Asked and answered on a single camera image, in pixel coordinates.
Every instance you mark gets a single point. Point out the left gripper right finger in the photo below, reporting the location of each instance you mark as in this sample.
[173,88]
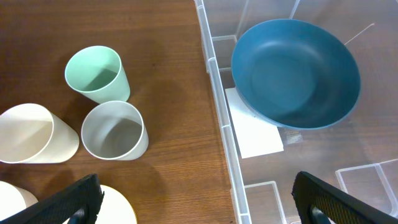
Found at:
[319,202]

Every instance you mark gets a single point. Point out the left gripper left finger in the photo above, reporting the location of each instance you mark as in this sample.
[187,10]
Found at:
[78,203]

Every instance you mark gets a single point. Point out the dark blue bowl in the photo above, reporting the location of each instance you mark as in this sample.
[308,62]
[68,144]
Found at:
[295,75]

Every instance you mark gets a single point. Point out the yellow cup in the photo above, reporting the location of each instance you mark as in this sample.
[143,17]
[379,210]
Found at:
[115,208]

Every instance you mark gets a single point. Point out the clear plastic storage bin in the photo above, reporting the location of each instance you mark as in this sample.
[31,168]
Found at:
[357,155]

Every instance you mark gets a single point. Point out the mint green cup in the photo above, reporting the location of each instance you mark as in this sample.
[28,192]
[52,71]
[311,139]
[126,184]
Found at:
[97,73]
[14,199]

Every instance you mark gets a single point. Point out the light grey cup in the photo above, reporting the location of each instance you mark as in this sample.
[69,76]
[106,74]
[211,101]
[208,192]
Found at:
[115,131]

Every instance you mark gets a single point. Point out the cream white cup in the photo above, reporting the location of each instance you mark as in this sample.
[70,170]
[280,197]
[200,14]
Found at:
[31,134]

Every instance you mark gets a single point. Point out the white label in bin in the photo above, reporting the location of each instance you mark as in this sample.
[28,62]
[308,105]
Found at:
[255,136]

